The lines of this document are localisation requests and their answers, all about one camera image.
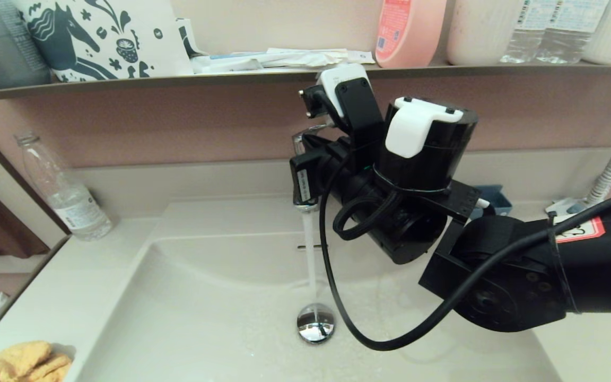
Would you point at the crumpled white wrapper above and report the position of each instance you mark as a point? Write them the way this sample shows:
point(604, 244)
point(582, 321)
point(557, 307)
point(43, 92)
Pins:
point(311, 57)

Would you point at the blue soap dish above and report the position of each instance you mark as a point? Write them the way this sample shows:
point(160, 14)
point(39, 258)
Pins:
point(499, 199)

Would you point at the small white printed box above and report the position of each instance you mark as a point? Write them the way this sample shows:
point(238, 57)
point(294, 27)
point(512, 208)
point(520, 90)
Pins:
point(363, 56)

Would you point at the clear labelled water bottle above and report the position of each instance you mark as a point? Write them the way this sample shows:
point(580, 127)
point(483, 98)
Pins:
point(565, 42)
point(523, 45)

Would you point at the pink lotion bottle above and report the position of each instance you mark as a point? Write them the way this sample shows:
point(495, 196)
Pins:
point(411, 37)

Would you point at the white tube packet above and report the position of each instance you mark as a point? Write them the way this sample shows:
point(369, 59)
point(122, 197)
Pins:
point(226, 65)

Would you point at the white horse print bag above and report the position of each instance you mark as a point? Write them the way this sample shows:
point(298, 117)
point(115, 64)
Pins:
point(125, 32)

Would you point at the chrome drain stopper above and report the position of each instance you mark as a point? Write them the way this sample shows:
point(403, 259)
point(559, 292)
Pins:
point(313, 326)

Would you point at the chrome sink faucet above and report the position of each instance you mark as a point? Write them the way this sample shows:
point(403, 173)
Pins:
point(305, 206)

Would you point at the white round container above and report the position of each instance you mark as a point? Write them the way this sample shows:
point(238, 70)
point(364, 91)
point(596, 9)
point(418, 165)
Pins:
point(475, 37)

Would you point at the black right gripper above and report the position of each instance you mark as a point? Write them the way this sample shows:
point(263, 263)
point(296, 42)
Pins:
point(358, 185)

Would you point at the orange cleaning cloth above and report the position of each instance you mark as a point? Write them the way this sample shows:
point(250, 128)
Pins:
point(24, 363)

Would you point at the white printed paper packet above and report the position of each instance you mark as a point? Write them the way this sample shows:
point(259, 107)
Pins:
point(563, 206)

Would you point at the brown wall shelf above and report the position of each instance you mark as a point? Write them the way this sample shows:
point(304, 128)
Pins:
point(178, 80)

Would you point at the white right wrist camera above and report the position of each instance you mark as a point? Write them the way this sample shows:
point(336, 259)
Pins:
point(345, 93)

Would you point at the white ceramic sink basin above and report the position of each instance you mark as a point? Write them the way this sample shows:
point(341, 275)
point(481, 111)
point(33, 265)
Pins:
point(178, 297)

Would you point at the small patterned white pouch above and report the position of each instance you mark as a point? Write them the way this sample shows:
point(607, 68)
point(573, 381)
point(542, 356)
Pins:
point(189, 40)

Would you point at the clear plastic water bottle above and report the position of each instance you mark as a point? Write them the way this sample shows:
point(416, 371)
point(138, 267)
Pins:
point(72, 207)

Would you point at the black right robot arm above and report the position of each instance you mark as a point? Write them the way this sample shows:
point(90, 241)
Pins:
point(602, 260)

